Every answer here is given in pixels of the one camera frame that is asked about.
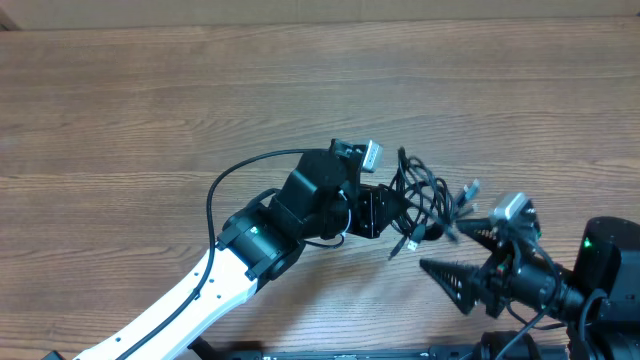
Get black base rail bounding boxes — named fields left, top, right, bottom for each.
left=180, top=332, right=512, bottom=360

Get black usb cables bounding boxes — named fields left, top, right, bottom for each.
left=387, top=145, right=482, bottom=261

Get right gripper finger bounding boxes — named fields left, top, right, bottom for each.
left=419, top=258, right=480, bottom=315
left=456, top=218, right=498, bottom=252

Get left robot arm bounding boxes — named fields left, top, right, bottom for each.
left=78, top=140, right=407, bottom=359

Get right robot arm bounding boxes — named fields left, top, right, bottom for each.
left=420, top=217, right=639, bottom=359

